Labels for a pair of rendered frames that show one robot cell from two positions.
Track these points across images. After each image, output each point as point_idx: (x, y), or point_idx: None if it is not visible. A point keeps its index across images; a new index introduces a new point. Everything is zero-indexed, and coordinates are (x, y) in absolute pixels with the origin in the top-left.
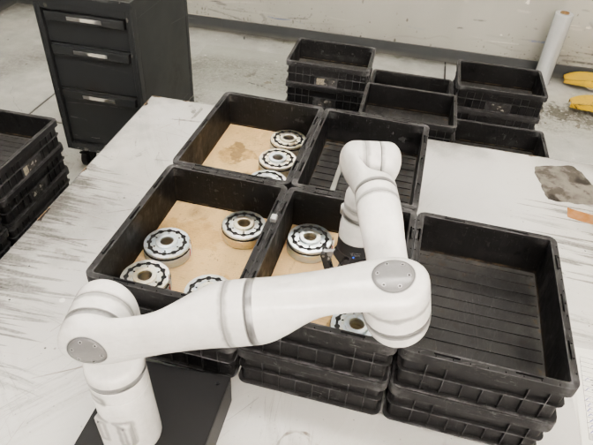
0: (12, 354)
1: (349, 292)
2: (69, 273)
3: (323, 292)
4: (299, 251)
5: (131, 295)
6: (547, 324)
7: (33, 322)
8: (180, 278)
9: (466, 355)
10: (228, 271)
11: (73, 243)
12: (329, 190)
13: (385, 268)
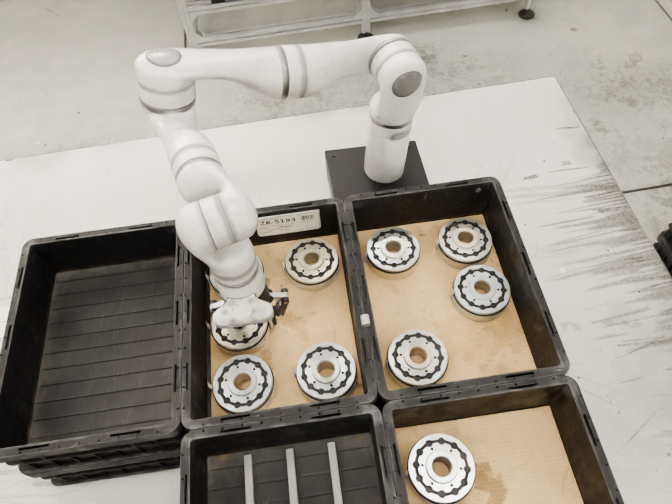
0: (543, 210)
1: (197, 49)
2: (591, 301)
3: (218, 50)
4: (329, 342)
5: (384, 75)
6: (32, 352)
7: (560, 239)
8: (440, 270)
9: (127, 302)
10: (398, 300)
11: (634, 342)
12: (319, 418)
13: (170, 58)
